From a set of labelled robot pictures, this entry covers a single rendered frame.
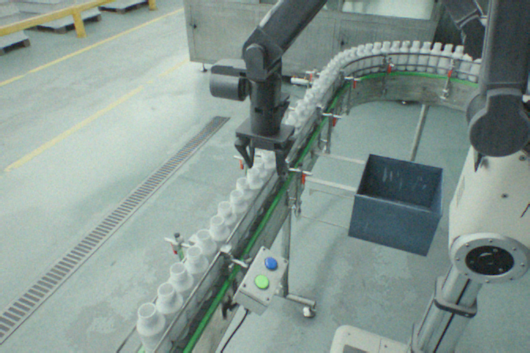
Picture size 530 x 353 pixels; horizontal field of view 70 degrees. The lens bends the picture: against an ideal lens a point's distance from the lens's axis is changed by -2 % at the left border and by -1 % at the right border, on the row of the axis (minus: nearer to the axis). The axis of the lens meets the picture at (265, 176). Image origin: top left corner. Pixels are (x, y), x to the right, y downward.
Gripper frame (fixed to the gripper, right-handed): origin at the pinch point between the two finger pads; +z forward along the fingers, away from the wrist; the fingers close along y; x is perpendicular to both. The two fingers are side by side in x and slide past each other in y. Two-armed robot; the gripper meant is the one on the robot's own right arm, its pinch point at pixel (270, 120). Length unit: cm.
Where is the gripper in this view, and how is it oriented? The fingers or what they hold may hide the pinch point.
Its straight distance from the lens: 127.0
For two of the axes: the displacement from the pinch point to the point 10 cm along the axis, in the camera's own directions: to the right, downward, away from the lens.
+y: -9.3, -2.4, 2.9
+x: -3.7, 5.5, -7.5
